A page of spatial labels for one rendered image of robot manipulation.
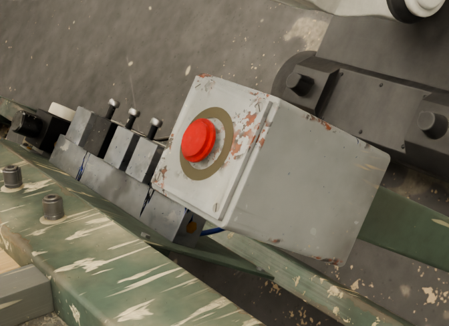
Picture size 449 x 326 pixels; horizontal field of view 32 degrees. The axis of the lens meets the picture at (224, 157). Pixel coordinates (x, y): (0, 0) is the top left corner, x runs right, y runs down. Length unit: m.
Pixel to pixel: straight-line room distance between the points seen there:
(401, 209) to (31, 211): 0.47
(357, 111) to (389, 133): 0.10
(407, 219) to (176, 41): 1.66
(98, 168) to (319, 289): 0.57
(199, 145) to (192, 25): 1.75
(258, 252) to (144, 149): 0.68
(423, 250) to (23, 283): 0.44
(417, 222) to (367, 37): 0.84
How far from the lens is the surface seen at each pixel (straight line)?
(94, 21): 2.90
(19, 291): 0.89
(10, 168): 1.11
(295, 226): 0.72
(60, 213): 1.01
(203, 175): 0.69
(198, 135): 0.69
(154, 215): 1.04
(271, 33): 2.15
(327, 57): 1.73
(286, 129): 0.67
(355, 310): 1.50
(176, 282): 0.84
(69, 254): 0.92
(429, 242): 0.93
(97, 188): 1.16
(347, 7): 1.41
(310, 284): 1.57
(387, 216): 0.85
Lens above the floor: 1.37
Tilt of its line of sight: 40 degrees down
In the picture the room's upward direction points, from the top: 68 degrees counter-clockwise
